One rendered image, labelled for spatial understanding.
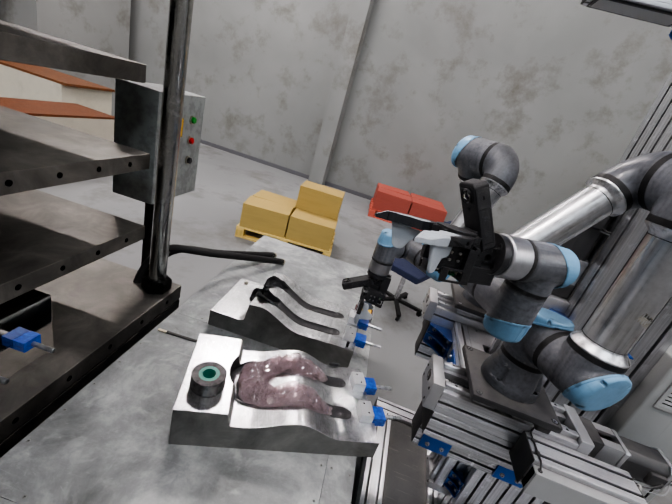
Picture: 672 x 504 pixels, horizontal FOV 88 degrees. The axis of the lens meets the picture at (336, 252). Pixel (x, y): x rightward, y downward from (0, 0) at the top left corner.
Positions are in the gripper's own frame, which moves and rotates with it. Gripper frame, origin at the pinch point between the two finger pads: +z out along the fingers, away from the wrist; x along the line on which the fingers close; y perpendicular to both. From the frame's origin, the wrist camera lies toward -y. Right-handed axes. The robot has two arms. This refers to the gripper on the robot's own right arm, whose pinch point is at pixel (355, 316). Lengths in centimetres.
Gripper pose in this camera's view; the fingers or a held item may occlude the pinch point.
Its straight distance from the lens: 130.8
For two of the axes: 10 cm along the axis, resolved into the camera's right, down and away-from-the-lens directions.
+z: -2.7, 8.8, 3.8
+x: 1.6, -3.4, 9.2
